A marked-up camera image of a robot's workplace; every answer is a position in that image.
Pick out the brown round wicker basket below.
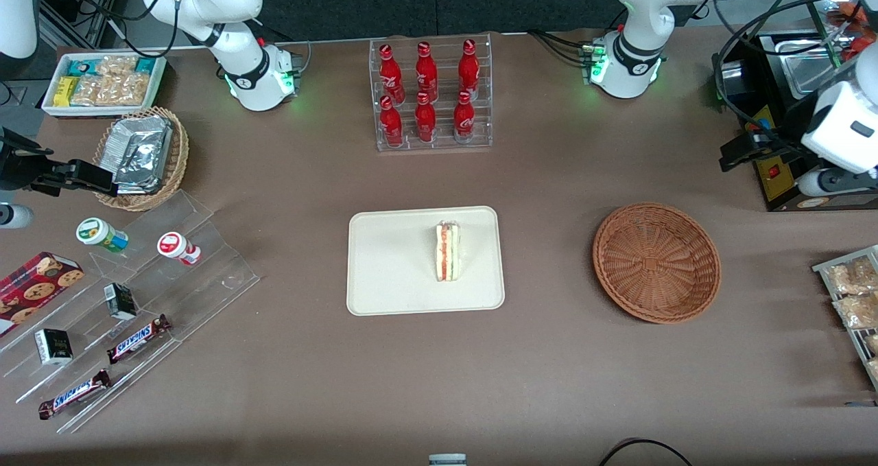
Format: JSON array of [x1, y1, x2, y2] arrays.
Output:
[[592, 202, 722, 325]]

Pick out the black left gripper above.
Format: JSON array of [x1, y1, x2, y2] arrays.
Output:
[[719, 101, 832, 174]]

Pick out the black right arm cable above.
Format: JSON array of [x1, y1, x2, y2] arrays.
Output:
[[43, 0, 180, 58]]

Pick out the red lid cup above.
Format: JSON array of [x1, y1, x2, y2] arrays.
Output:
[[156, 231, 202, 266]]

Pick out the clear acrylic bottle rack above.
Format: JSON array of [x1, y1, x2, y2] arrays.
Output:
[[369, 34, 493, 152]]

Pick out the tan wicker basket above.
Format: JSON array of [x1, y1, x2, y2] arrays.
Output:
[[92, 106, 190, 212]]

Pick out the clear peanut snack bag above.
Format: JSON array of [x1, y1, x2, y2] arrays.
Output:
[[95, 55, 139, 77], [71, 73, 150, 107]]

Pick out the black base cables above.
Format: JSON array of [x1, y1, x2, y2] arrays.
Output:
[[527, 30, 595, 66]]

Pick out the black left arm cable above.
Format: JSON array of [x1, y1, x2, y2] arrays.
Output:
[[712, 0, 858, 152]]

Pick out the cream plastic tray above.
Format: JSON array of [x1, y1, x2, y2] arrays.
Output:
[[346, 206, 506, 316]]

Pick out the steel pan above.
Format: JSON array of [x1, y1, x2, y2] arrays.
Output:
[[774, 36, 857, 101]]

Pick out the silver foil pack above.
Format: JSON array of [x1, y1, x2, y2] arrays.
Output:
[[113, 140, 171, 194], [110, 115, 173, 150]]

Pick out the clear acrylic stepped stand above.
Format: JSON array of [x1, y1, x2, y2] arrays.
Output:
[[0, 190, 261, 434]]

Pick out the tray of packaged cookies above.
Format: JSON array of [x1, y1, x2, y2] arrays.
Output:
[[813, 245, 878, 391]]

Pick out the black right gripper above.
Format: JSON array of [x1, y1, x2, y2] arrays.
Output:
[[0, 128, 119, 197]]

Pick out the triangular sandwich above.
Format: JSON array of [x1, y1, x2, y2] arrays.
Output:
[[435, 222, 462, 283]]

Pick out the snickers bar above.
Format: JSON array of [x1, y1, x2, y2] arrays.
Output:
[[106, 314, 171, 364], [37, 369, 112, 421]]

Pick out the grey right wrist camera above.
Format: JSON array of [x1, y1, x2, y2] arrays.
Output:
[[0, 204, 34, 229]]

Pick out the small black carton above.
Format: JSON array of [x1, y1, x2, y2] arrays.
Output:
[[104, 282, 137, 321], [34, 328, 73, 366]]

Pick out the red orange items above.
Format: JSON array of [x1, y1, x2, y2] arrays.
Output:
[[827, 1, 866, 63]]

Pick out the red cola bottle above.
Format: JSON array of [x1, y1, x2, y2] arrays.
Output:
[[453, 90, 476, 143], [458, 39, 480, 100], [379, 95, 405, 148], [379, 44, 406, 104], [415, 42, 439, 102], [414, 92, 438, 143]]

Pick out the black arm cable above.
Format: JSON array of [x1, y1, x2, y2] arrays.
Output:
[[712, 0, 858, 152], [43, 0, 180, 58]]

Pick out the white snack box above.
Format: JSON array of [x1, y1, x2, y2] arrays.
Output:
[[41, 51, 168, 117]]

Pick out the black floor cable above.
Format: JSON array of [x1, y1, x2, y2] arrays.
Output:
[[598, 438, 693, 466]]

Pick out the red cookie box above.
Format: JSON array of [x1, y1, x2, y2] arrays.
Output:
[[0, 251, 85, 338]]

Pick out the green lid cup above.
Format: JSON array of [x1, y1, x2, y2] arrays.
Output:
[[75, 217, 130, 253]]

